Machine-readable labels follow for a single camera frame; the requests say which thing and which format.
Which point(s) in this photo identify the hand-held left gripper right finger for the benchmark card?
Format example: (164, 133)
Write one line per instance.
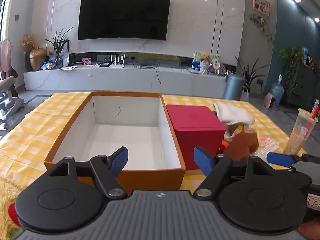
(203, 162)

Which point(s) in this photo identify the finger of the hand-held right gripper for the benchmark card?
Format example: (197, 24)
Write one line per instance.
(277, 158)

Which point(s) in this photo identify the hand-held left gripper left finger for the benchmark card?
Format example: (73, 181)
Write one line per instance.
(119, 161)

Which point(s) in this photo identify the pink white knitted cloth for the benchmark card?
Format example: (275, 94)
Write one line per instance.
(268, 143)

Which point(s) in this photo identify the orange cardboard box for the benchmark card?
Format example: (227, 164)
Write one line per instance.
(130, 135)

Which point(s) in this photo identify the brown plush toy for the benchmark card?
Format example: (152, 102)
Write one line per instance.
(241, 145)

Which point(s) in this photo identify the white towel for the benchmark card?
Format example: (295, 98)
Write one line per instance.
(233, 112)

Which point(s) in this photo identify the person's right hand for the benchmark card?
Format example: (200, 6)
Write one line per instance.
(311, 231)

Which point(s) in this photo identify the milk tea cup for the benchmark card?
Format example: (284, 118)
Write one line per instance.
(298, 135)

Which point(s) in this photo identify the red box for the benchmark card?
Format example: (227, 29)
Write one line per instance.
(195, 122)

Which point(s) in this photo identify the pink stool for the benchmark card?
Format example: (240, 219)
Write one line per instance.
(269, 100)

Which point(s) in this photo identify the red straw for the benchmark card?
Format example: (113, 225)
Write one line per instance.
(315, 112)

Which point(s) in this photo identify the blue water jug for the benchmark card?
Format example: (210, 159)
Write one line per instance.
(277, 92)

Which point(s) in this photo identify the pink woven basket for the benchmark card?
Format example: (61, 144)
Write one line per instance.
(245, 95)

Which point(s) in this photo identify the dark cabinet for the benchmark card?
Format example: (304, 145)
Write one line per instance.
(305, 85)

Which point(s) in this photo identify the grey-blue trash can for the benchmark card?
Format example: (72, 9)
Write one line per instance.
(233, 87)

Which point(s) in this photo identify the marble television cabinet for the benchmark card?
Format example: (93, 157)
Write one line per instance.
(125, 80)

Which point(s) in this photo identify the yellow checkered tablecloth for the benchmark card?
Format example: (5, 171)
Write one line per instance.
(37, 130)

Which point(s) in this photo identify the long-leaf potted plant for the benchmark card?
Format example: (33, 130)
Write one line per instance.
(250, 75)

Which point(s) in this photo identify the white router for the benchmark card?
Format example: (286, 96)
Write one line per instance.
(117, 65)

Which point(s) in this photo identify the small black box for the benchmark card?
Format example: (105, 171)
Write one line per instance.
(104, 65)

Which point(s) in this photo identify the bushy green plant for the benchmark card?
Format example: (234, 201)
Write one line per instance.
(291, 62)

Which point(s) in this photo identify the round white ornament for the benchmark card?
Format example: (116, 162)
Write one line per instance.
(215, 65)

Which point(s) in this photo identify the teddy bear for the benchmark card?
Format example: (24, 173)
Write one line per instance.
(205, 61)

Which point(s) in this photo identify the green picture board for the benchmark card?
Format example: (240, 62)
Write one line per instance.
(196, 61)

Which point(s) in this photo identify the bottles on cabinet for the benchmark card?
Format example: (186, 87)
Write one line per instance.
(310, 60)

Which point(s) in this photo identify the pink photo card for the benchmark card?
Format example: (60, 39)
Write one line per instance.
(86, 61)

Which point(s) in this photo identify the loose papers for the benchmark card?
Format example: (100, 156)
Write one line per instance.
(68, 67)

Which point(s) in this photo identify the yellow fluffy plush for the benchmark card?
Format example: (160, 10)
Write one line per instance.
(10, 195)

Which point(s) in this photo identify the white plastic bag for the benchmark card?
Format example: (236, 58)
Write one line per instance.
(65, 57)

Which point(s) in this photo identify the blue snack bags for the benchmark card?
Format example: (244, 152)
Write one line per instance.
(48, 65)

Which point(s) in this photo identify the green plant in glass vase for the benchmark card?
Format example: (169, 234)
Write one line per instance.
(59, 52)

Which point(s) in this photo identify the pink desk chair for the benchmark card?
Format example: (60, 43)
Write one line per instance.
(7, 100)

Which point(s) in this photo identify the golden pumpkin jar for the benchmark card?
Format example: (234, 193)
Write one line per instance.
(37, 58)

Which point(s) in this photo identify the hanging vine plant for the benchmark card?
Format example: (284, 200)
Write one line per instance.
(261, 23)

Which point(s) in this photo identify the dried flower bouquet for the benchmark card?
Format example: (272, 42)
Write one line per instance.
(27, 42)

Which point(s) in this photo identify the black wall television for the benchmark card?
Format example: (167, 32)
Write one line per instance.
(125, 15)

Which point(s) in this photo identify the framed wall picture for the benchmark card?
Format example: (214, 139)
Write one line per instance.
(262, 5)

